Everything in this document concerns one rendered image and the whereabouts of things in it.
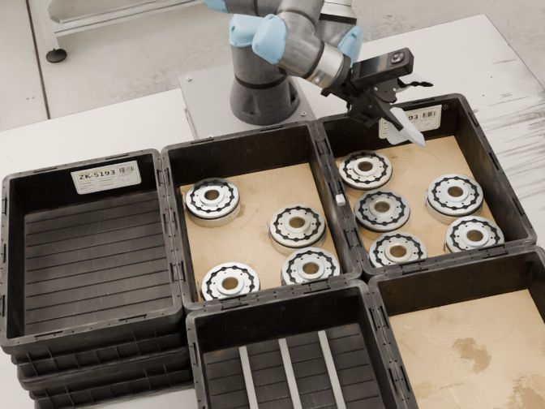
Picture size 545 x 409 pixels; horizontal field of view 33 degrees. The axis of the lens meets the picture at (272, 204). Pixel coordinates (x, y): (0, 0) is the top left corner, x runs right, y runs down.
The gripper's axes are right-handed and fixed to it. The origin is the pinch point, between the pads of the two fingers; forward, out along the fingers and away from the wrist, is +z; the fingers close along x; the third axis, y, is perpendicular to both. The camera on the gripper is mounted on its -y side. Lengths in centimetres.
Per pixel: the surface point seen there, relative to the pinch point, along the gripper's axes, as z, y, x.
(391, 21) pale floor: 46, 111, -147
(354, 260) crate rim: -7.9, 5.9, 32.9
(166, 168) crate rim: -38, 29, 16
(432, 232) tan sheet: 8.8, 9.3, 17.6
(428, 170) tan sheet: 8.2, 12.2, 1.8
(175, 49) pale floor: -22, 152, -121
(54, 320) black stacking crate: -46, 42, 47
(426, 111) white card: 3.2, 7.3, -7.3
